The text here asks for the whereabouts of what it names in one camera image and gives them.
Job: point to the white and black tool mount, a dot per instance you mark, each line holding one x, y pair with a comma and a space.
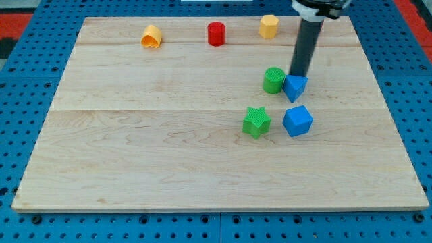
318, 10

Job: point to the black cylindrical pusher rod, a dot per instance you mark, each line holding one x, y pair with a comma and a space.
306, 41

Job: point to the blue triangle block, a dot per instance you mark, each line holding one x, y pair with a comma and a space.
294, 86

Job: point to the green star block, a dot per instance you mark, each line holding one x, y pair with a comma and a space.
256, 122

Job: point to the yellow hexagon block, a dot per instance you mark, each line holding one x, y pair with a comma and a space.
268, 26

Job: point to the green cylinder block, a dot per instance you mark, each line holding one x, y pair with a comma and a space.
273, 80

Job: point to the blue cube block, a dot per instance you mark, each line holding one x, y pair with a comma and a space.
297, 121

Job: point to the red cylinder block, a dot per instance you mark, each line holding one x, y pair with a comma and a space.
216, 33

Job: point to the wooden board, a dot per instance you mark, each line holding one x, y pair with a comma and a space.
135, 129

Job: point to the yellow heart block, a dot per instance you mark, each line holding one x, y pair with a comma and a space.
151, 37

